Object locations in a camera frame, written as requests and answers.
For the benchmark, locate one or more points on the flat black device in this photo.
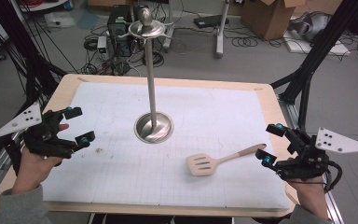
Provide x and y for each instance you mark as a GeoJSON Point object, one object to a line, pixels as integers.
{"type": "Point", "coordinates": [209, 21]}

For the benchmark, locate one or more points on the person's left hand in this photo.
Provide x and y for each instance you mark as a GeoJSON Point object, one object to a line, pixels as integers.
{"type": "Point", "coordinates": [31, 171]}

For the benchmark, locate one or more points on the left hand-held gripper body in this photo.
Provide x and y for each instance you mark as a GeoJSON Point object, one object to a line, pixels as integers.
{"type": "Point", "coordinates": [48, 141]}

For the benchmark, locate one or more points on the black metal frame strut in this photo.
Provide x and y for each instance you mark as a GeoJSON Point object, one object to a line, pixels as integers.
{"type": "Point", "coordinates": [28, 62]}
{"type": "Point", "coordinates": [317, 53]}

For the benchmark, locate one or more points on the beige slotted spatula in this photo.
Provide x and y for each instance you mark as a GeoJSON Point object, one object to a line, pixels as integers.
{"type": "Point", "coordinates": [190, 163]}

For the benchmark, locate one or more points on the white grid mat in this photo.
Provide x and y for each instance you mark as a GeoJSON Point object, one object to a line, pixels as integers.
{"type": "Point", "coordinates": [121, 174]}

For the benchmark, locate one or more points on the small white power box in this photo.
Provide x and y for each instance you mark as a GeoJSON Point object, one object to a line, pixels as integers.
{"type": "Point", "coordinates": [102, 43]}

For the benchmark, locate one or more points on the silver metal utensil stand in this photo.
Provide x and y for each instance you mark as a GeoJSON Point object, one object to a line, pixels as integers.
{"type": "Point", "coordinates": [151, 93]}

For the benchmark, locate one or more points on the person's right hand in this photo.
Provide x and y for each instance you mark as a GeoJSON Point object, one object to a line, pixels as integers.
{"type": "Point", "coordinates": [310, 196]}

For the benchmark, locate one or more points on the grey white headset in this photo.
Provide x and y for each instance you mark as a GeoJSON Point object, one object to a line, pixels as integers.
{"type": "Point", "coordinates": [310, 26]}

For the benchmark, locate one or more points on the black computer tower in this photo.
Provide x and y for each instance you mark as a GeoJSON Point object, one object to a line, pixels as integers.
{"type": "Point", "coordinates": [118, 28]}

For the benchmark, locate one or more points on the brown cardboard box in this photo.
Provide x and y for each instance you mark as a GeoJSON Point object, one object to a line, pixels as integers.
{"type": "Point", "coordinates": [267, 18]}

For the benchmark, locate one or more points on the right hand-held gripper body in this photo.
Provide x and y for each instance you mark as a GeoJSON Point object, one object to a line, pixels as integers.
{"type": "Point", "coordinates": [310, 155]}

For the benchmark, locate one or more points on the white flat board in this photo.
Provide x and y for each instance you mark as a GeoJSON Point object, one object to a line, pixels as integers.
{"type": "Point", "coordinates": [338, 49]}

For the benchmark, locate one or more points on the white metal stand leg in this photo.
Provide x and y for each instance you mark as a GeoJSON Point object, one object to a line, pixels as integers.
{"type": "Point", "coordinates": [220, 31]}
{"type": "Point", "coordinates": [168, 34]}

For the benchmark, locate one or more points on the light wooden table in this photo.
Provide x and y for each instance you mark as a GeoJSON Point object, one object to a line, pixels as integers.
{"type": "Point", "coordinates": [62, 93]}

